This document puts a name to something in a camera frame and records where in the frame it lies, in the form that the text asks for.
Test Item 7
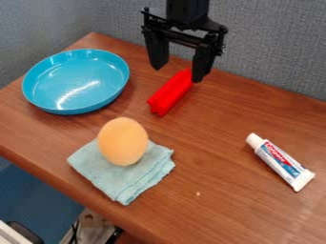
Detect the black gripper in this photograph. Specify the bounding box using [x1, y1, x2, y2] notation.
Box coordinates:
[142, 6, 229, 83]

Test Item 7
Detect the white toothpaste tube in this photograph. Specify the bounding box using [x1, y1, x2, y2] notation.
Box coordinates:
[247, 133, 316, 192]

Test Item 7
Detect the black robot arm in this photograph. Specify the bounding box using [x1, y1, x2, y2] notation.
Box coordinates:
[142, 0, 229, 83]

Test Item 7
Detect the blue plastic plate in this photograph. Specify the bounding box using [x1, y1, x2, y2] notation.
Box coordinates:
[22, 49, 130, 115]

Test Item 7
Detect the red plastic block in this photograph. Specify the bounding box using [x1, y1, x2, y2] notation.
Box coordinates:
[148, 69, 194, 116]

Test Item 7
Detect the orange egg-shaped ball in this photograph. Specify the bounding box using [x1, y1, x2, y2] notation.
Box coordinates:
[97, 117, 150, 166]

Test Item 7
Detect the light blue folded cloth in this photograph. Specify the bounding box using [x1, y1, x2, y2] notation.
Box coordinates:
[69, 140, 177, 206]

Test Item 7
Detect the white object at corner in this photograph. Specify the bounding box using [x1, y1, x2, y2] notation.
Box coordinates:
[0, 220, 33, 244]

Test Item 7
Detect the black cable under table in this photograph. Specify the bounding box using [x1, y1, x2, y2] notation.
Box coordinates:
[69, 218, 84, 244]

